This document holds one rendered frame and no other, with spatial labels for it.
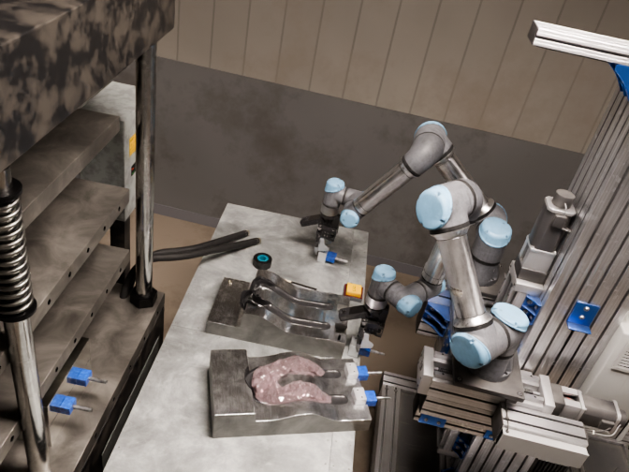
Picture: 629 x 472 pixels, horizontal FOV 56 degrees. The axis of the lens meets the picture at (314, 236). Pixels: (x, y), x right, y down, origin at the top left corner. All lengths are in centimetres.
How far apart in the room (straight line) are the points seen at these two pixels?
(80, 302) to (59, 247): 26
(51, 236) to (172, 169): 226
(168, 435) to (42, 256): 64
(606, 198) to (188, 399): 140
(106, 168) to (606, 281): 167
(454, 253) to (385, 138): 195
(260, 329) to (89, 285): 59
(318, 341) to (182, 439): 58
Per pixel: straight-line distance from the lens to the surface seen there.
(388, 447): 274
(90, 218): 189
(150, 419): 196
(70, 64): 127
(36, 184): 158
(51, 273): 169
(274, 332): 214
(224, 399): 187
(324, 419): 192
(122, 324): 226
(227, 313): 220
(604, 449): 326
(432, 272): 198
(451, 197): 169
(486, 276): 234
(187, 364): 210
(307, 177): 377
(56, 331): 189
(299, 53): 350
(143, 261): 219
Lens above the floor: 235
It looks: 34 degrees down
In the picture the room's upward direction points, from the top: 12 degrees clockwise
